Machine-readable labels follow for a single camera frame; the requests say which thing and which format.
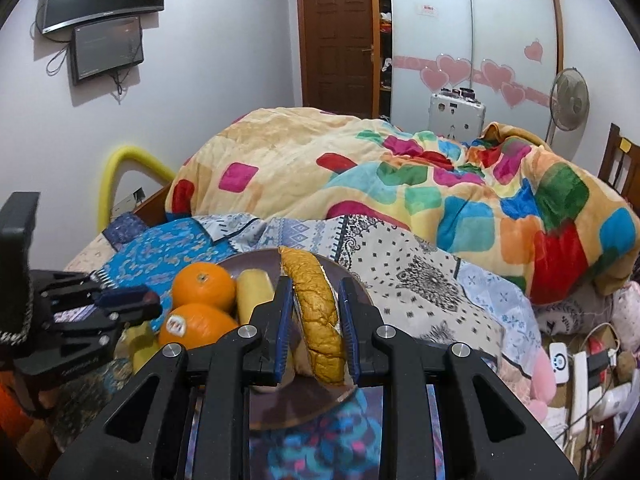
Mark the colourful patchwork blanket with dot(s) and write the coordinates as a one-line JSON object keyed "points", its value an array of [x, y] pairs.
{"points": [[504, 201]]}

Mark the small wall monitor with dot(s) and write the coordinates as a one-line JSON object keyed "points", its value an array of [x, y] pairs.
{"points": [[105, 46]]}

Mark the brown wooden chair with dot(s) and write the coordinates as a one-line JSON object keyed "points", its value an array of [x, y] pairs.
{"points": [[620, 166]]}

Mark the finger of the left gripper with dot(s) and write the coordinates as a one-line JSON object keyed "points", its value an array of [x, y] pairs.
{"points": [[129, 303], [66, 357]]}

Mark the white wardrobe with pink hearts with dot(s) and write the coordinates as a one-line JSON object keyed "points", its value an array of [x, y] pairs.
{"points": [[506, 51]]}

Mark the white power strip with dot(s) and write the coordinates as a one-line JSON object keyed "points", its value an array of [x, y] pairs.
{"points": [[580, 398]]}

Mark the yellow foam bed rail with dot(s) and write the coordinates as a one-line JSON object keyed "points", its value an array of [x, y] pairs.
{"points": [[125, 155]]}

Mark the brown wooden door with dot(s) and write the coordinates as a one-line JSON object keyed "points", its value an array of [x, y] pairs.
{"points": [[336, 45]]}

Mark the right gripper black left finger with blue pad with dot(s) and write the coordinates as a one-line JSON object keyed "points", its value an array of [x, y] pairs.
{"points": [[186, 408]]}

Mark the large orange with sticker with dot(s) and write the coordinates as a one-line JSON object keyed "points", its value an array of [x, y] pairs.
{"points": [[195, 326]]}

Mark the white round button device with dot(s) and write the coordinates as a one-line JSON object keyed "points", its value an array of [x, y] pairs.
{"points": [[558, 356]]}

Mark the yellow banana piece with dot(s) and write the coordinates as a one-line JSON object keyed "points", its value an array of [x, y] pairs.
{"points": [[138, 344]]}

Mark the pink plush toy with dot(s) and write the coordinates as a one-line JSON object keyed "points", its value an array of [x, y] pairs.
{"points": [[535, 391]]}

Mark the white metal box device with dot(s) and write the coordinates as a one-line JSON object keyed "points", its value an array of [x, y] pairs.
{"points": [[457, 114]]}

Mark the golden brown bread slice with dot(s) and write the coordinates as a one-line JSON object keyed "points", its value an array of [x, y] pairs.
{"points": [[320, 352]]}

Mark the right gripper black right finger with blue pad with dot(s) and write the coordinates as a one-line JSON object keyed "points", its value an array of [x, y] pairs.
{"points": [[445, 412]]}

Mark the purple round plate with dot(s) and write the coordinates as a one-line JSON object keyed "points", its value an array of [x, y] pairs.
{"points": [[303, 398]]}

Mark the white standing fan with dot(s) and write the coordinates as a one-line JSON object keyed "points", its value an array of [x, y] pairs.
{"points": [[569, 102]]}

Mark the small orange mandarin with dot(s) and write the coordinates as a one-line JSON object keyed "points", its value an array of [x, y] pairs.
{"points": [[204, 283]]}

